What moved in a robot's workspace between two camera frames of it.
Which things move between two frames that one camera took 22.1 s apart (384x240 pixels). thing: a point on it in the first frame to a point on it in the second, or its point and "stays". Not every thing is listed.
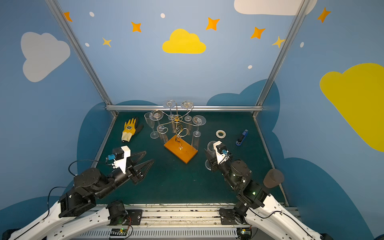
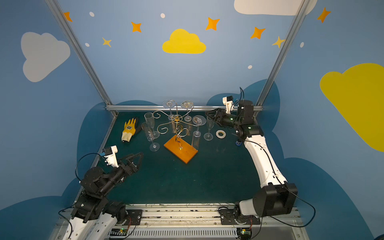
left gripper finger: (136, 158) stays
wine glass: (157, 115) to (155, 146)
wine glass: (211, 154) to (208, 136)
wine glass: (148, 117) stays
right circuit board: (244, 233) stays
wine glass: (187, 104) stays
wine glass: (170, 103) stays
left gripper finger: (141, 169) to (135, 155)
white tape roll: (220, 131) stays
